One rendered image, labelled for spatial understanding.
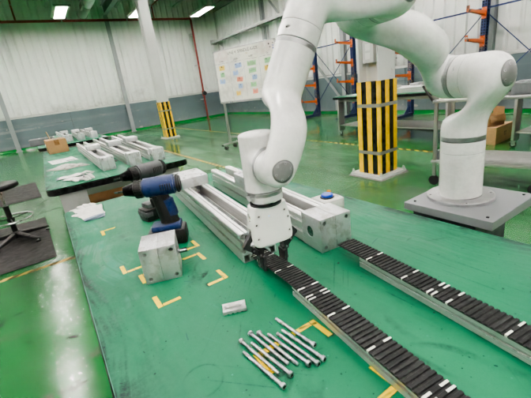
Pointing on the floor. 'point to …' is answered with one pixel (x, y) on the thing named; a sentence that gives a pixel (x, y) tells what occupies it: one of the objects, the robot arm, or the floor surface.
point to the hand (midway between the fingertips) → (273, 258)
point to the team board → (242, 74)
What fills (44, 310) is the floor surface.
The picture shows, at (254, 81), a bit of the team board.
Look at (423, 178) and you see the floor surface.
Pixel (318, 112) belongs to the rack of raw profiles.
